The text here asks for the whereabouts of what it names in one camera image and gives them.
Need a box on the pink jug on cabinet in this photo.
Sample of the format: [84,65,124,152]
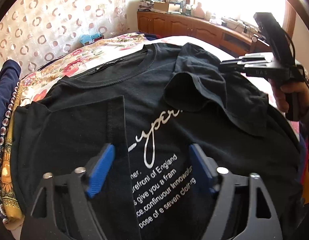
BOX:
[191,2,205,19]

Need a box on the person's right hand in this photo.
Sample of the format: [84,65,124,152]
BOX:
[268,79,309,121]

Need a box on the patterned gold-navy folded cloth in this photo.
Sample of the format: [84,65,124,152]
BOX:
[0,82,24,229]

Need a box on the navy blue folded garment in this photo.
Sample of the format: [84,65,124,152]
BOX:
[0,59,22,145]

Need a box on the circle-patterned sheer curtain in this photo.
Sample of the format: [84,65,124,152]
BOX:
[0,0,129,76]

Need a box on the black printed t-shirt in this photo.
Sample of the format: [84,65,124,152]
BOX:
[11,44,302,239]

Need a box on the white star-flower towel blanket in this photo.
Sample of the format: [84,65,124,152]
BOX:
[154,35,303,140]

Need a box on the stack of papers on cabinet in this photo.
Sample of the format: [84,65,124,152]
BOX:
[138,0,166,11]

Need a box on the long wooden cabinet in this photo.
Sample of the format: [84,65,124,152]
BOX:
[137,11,271,57]

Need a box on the blue tissue pack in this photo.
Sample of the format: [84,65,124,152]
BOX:
[80,33,104,46]

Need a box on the floral bed blanket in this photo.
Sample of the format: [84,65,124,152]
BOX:
[18,33,158,106]

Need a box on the cardboard box on cabinet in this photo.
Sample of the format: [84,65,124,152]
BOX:
[153,2,169,12]

